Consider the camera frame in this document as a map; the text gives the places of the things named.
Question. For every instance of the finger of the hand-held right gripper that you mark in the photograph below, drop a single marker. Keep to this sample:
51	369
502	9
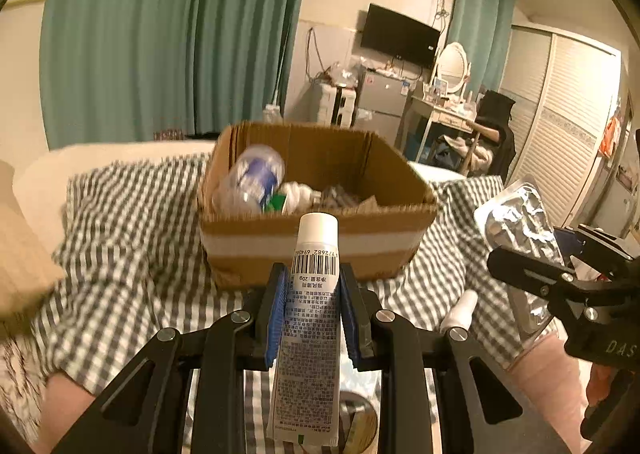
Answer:
600	241
525	271

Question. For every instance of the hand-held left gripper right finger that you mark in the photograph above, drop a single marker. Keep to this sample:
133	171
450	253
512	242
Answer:
350	319

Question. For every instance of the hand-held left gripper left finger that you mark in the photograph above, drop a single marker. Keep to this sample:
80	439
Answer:
275	314

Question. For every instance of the white barcode tube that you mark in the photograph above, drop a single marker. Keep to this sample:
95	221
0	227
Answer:
310	284

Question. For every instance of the silver blister pack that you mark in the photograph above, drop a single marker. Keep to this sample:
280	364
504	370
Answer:
520	214

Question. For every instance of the brown cardboard box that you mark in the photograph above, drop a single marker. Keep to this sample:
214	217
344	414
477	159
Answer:
300	254

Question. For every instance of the green carton box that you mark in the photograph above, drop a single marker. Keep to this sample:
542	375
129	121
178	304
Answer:
275	204

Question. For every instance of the person's right hand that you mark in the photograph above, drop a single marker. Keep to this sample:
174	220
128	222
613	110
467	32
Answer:
604	384

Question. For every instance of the small white bottle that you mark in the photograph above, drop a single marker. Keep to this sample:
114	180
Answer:
462	309

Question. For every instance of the person's right leg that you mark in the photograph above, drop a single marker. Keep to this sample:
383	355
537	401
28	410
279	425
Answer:
545	384

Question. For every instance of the person's leg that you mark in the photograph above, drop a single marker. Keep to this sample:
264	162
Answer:
65	414
545	384

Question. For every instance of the round metal tin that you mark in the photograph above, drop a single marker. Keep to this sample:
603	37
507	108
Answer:
357	421

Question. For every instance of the orange hanging cloth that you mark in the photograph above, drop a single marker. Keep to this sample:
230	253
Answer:
611	131

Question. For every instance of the crumpled silver wrapper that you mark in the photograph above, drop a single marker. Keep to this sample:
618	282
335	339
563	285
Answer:
340	199

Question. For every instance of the pile of clothes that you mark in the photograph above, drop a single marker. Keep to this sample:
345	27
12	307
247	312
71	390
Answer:
460	151

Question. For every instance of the clear bottle with blue label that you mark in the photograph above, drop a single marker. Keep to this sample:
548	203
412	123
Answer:
250	178

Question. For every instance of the white louvered wardrobe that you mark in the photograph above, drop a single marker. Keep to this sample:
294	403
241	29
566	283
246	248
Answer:
550	108

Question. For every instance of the wooden chair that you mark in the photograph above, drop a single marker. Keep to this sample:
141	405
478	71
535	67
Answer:
487	133

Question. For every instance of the black jacket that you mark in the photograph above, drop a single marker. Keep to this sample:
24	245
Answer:
495	108

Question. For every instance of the grey checked blanket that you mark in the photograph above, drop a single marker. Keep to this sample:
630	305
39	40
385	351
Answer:
125	244

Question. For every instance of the white dressing table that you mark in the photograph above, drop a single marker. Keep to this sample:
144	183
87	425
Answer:
450	116

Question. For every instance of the clear water jug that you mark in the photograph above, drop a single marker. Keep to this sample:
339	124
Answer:
272	114

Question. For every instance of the patterned brown bag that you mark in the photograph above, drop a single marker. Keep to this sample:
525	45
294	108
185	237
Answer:
167	134

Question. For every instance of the white oval mirror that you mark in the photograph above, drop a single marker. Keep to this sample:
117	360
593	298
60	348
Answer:
452	66

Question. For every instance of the white suitcase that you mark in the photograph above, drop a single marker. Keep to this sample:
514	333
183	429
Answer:
325	101

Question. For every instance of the silver fridge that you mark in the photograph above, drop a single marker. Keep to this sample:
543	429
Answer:
380	93

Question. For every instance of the person's left leg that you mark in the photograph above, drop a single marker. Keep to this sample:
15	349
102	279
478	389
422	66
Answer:
65	414

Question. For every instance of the clear plastic bags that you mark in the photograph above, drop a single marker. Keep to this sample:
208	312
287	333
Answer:
342	73

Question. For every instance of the narrow green curtain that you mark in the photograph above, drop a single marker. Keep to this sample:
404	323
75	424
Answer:
480	18

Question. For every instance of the wide green curtain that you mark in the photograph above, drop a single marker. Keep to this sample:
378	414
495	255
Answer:
150	33

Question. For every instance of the black wall television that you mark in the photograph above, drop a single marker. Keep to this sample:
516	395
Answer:
400	36

